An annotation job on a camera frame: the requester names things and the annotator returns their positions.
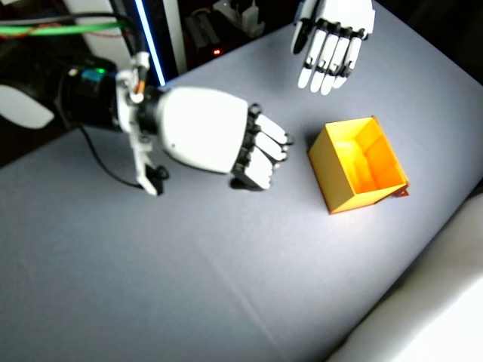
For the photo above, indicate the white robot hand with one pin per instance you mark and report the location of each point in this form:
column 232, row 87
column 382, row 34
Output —
column 332, row 49
column 203, row 128

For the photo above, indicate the yellow cardboard box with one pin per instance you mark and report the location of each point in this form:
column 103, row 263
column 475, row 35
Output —
column 336, row 169

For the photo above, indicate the black device with red light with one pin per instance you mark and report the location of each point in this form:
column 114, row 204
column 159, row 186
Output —
column 211, row 51

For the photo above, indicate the white plug adapter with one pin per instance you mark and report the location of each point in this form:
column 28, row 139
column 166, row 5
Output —
column 247, row 19

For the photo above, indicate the blue light strip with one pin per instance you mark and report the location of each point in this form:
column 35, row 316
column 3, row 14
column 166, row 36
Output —
column 151, row 41

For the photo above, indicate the white upright panel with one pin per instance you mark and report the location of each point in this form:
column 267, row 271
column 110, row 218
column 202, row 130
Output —
column 102, row 41

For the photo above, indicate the grey table cloth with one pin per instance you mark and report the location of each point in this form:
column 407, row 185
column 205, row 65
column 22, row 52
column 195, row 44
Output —
column 188, row 264

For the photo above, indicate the white backdrop sheet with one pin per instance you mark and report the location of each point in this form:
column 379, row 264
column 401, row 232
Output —
column 426, row 301

